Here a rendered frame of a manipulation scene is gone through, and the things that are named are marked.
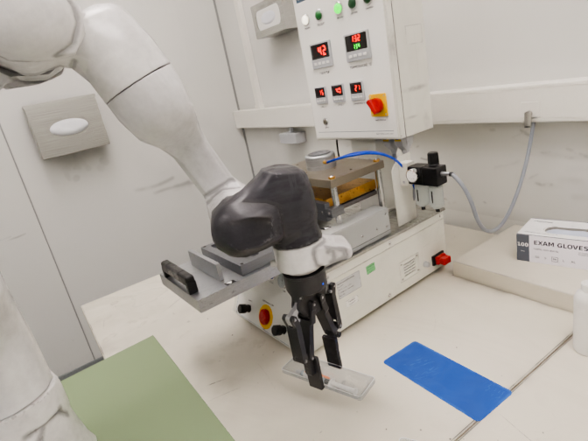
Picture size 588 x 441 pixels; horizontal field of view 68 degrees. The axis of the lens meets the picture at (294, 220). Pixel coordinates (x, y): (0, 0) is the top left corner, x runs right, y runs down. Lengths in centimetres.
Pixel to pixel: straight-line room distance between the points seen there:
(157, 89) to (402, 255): 76
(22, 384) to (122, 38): 47
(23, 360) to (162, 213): 193
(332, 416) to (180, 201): 191
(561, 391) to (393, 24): 81
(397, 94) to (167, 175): 170
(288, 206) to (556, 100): 83
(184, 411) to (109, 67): 53
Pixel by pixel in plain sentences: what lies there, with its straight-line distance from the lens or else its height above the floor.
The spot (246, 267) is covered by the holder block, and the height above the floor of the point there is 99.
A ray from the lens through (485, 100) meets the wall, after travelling 140.
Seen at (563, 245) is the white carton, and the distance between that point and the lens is 121.
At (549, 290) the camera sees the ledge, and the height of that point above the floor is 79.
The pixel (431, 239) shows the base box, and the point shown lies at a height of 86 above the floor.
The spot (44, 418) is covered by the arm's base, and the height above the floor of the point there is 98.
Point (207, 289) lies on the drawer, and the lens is 93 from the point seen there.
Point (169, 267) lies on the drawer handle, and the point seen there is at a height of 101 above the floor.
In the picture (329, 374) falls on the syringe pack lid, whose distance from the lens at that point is 88.
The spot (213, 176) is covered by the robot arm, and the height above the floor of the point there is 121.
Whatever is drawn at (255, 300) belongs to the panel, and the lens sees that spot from 117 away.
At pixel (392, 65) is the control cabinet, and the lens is 110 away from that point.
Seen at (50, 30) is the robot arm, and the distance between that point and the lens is 60.
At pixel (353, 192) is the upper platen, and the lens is 109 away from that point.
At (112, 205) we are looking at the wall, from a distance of 249.
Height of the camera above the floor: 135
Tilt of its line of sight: 18 degrees down
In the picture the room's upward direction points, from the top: 12 degrees counter-clockwise
